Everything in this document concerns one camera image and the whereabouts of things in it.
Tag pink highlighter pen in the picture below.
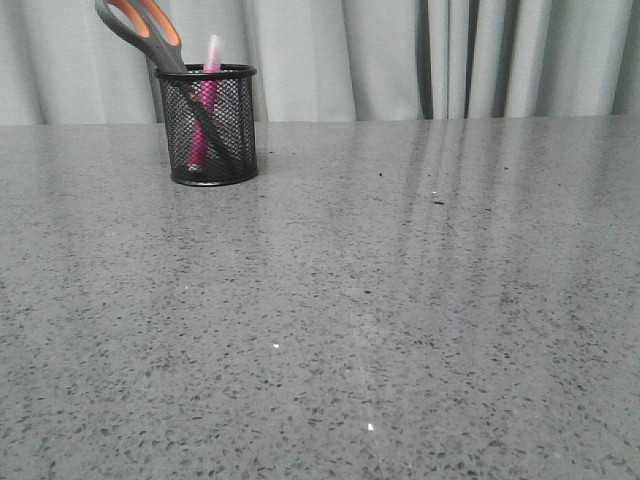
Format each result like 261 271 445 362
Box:
187 34 223 174

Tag black mesh pen holder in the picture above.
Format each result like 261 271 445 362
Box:
155 64 258 187

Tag grey orange handled scissors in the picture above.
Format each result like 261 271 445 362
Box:
95 1 233 175

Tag grey curtain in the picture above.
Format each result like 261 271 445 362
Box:
1 1 639 125

